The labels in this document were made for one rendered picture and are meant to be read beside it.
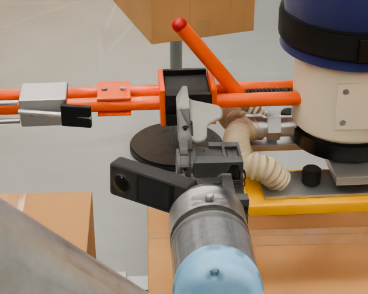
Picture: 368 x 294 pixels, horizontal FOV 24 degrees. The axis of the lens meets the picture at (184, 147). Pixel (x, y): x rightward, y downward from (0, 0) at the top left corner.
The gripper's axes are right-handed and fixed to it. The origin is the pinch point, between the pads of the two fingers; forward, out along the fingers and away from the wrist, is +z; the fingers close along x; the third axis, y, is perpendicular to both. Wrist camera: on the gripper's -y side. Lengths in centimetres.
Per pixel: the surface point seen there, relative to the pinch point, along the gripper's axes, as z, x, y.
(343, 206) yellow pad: -0.8, -12.0, 24.1
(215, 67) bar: 12.5, 4.7, 6.2
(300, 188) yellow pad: 2.6, -10.8, 18.3
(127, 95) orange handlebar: 11.0, 1.0, -7.0
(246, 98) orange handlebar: 10.7, 0.2, 10.8
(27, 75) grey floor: 295, -121, -59
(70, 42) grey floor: 337, -121, -40
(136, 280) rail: 48, -62, -6
